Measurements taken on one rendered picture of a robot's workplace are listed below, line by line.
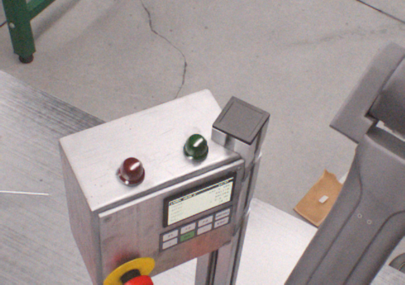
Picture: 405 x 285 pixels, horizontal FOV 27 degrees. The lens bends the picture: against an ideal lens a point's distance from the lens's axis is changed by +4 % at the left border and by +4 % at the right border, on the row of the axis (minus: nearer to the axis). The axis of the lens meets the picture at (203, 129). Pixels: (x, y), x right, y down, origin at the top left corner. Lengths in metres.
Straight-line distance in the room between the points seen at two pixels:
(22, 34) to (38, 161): 1.16
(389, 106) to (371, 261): 0.10
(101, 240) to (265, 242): 0.72
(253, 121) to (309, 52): 2.10
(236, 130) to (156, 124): 0.09
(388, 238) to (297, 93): 2.23
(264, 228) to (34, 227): 0.42
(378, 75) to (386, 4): 2.57
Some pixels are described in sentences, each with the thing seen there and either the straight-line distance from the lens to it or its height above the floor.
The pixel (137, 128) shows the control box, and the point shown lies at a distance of 0.84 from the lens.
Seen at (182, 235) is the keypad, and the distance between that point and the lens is 0.89.
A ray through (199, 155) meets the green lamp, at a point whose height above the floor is 1.48.
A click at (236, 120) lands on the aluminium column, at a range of 0.82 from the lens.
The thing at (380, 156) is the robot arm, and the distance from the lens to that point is 0.55.
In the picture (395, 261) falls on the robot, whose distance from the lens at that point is 2.23.
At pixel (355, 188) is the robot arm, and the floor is 1.69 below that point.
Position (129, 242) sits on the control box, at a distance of 0.86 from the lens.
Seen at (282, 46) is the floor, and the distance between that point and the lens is 2.91.
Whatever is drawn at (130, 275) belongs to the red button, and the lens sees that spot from 0.91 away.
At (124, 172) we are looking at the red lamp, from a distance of 0.79.
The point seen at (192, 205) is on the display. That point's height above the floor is 1.43.
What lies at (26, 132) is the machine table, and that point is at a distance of 1.64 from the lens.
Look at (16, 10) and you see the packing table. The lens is 2.64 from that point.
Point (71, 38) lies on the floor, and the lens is 2.89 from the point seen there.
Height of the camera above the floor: 2.16
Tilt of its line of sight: 54 degrees down
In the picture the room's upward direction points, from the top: 6 degrees clockwise
